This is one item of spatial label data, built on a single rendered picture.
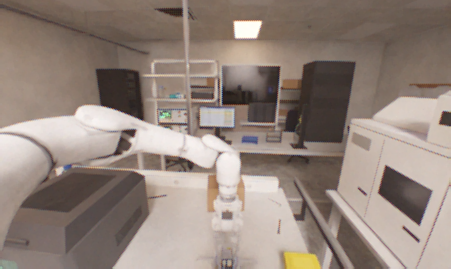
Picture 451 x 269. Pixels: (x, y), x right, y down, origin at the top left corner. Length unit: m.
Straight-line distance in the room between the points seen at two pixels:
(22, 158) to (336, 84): 2.61
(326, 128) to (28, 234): 2.66
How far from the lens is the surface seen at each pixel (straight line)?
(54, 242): 0.80
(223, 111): 2.36
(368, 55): 6.05
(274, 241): 1.02
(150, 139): 0.43
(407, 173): 1.06
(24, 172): 0.27
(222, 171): 0.50
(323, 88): 2.54
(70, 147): 0.34
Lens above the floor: 1.63
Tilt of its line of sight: 14 degrees down
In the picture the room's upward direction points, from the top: 1 degrees clockwise
